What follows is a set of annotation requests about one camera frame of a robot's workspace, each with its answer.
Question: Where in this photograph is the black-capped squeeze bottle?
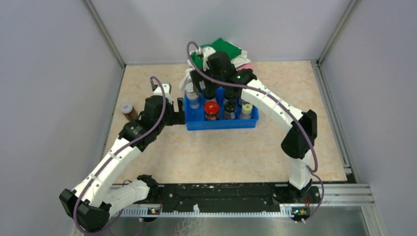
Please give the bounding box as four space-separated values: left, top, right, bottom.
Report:
224 87 236 103
204 94 217 104

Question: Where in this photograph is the blue plastic divided tray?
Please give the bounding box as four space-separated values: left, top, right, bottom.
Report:
184 88 259 131

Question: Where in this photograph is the silver-lidded clear shaker bottle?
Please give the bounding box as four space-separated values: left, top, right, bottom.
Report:
185 82 200 109

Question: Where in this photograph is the red-lidded jar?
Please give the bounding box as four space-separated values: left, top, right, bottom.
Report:
204 101 220 121

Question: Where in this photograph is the small black cap bottle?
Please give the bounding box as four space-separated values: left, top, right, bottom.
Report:
223 99 237 120

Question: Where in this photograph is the yellow-lidded beige jar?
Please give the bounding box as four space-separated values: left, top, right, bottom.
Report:
239 103 253 119

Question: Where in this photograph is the white-lidded brown spice jar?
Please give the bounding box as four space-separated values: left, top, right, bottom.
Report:
120 102 139 121

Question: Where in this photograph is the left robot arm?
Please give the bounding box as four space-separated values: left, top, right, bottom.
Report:
59 95 185 235

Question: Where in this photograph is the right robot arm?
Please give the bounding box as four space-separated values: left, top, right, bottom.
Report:
189 48 317 203

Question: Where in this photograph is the white folded cloth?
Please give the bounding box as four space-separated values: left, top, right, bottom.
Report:
178 45 251 91

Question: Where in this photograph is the green folded cloth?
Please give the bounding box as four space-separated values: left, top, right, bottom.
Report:
190 38 242 67

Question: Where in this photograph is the pink folded cloth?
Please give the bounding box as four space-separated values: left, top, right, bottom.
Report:
237 63 254 71

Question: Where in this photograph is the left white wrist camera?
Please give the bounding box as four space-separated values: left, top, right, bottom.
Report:
152 82 173 104

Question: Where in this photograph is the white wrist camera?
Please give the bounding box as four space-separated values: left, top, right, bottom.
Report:
152 82 173 104
197 46 216 71

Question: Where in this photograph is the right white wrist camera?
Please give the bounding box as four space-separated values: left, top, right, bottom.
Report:
197 46 216 71

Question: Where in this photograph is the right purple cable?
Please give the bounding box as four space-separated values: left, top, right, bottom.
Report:
186 41 325 223

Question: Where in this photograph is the purple cable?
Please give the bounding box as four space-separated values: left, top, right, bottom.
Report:
186 41 325 223
72 76 167 236

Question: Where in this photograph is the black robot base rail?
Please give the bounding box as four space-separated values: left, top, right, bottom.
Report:
111 182 375 218

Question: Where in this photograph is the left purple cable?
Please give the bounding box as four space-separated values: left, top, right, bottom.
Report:
72 76 167 236

